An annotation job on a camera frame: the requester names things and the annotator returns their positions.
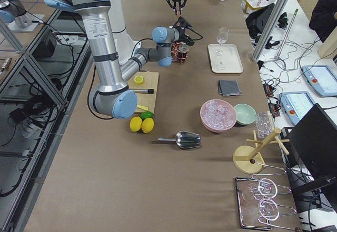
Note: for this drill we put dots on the aluminium frame post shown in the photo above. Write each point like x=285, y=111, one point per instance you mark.
x=277, y=10

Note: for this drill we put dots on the wooden cup tree stand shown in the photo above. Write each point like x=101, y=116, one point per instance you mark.
x=249, y=160

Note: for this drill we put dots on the black wire glass rack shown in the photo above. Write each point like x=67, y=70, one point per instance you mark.
x=256, y=201

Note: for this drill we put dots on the teach pendant near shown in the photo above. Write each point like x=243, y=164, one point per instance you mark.
x=296, y=104

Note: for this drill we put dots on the teach pendant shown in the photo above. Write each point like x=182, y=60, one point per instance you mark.
x=322, y=79
x=296, y=104

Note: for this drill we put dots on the clear wine glass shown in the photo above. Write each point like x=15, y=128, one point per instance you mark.
x=221, y=37

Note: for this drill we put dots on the yellow lemon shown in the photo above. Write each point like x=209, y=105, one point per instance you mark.
x=147, y=125
x=135, y=124

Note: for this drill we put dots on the grey folded cloth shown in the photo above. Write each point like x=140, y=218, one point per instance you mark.
x=228, y=88

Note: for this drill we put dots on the steel ice scoop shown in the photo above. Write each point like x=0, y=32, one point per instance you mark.
x=184, y=140

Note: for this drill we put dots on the yellow lemon upper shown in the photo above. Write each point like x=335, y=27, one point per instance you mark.
x=135, y=124

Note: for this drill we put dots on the green empty bowl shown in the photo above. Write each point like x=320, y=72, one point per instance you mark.
x=245, y=114

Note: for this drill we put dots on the pink bowl of ice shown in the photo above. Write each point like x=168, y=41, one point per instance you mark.
x=217, y=115

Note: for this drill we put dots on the green lime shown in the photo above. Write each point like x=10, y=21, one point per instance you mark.
x=146, y=114

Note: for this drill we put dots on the half lemon slice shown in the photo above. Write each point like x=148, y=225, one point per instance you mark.
x=138, y=79

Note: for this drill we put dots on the clear glass mug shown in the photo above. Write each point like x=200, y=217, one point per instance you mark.
x=264, y=124

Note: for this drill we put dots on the yellow plastic knife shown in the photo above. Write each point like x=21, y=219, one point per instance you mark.
x=142, y=107

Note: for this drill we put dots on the teach pendant far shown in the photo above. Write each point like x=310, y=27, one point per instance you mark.
x=322, y=79

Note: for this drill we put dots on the bamboo cutting board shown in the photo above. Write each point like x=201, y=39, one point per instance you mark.
x=149, y=85

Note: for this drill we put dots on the cream rabbit tray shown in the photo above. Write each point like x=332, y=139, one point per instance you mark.
x=225, y=59

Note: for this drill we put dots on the black monitor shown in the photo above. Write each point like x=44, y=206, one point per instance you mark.
x=312, y=143

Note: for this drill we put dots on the steel muddler black tip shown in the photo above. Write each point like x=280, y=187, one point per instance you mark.
x=143, y=91

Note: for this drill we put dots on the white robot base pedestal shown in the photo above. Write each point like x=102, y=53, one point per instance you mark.
x=124, y=44

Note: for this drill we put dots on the yellow lemon lower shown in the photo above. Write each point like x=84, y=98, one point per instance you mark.
x=147, y=125

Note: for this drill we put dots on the copper wire bottle basket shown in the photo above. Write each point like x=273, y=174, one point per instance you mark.
x=179, y=52

